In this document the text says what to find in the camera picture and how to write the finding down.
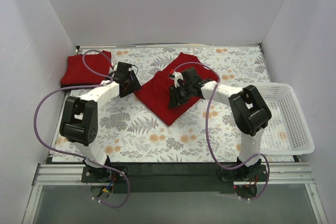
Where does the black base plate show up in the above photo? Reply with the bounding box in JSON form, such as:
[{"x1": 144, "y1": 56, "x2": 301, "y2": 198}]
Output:
[
  {"x1": 81, "y1": 166, "x2": 125, "y2": 183},
  {"x1": 216, "y1": 163, "x2": 268, "y2": 183}
]

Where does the folded red t shirt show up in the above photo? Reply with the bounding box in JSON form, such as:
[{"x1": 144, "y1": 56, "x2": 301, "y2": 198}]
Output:
[{"x1": 60, "y1": 51, "x2": 111, "y2": 88}]

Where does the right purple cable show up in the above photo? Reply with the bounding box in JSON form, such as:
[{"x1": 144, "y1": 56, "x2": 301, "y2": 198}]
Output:
[{"x1": 169, "y1": 61, "x2": 269, "y2": 201}]

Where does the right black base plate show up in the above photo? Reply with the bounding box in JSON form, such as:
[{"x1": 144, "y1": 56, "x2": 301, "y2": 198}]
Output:
[{"x1": 216, "y1": 163, "x2": 268, "y2": 183}]

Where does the purple cable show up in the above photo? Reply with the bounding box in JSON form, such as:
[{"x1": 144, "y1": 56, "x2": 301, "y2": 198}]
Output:
[
  {"x1": 169, "y1": 61, "x2": 269, "y2": 201},
  {"x1": 34, "y1": 49, "x2": 131, "y2": 208}
]

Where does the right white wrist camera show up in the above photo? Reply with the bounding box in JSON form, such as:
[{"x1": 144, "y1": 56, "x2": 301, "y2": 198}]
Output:
[{"x1": 169, "y1": 70, "x2": 184, "y2": 88}]

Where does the floral patterned table mat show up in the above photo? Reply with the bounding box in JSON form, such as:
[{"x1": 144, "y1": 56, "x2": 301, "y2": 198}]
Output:
[{"x1": 51, "y1": 46, "x2": 272, "y2": 163}]

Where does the aluminium front rail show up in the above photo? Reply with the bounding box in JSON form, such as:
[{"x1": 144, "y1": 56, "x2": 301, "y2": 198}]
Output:
[{"x1": 34, "y1": 162, "x2": 315, "y2": 186}]

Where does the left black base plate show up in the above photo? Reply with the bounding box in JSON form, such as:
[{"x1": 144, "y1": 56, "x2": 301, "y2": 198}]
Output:
[{"x1": 81, "y1": 166, "x2": 125, "y2": 183}]

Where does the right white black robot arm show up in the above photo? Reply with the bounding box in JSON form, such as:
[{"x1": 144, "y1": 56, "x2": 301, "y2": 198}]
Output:
[{"x1": 169, "y1": 67, "x2": 272, "y2": 181}]

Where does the red t shirt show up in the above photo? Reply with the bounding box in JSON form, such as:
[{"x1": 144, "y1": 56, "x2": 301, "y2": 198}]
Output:
[
  {"x1": 134, "y1": 53, "x2": 220, "y2": 126},
  {"x1": 60, "y1": 51, "x2": 111, "y2": 88}
]

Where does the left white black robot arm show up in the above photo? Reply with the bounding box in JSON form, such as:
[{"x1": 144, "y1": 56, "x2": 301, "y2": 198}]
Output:
[{"x1": 60, "y1": 62, "x2": 141, "y2": 182}]

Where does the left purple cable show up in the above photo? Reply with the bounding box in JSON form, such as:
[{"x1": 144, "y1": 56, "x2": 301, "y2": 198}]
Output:
[{"x1": 34, "y1": 49, "x2": 131, "y2": 208}]

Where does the white plastic laundry basket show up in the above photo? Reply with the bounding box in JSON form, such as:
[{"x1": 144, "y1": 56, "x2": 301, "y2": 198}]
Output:
[{"x1": 255, "y1": 82, "x2": 315, "y2": 155}]

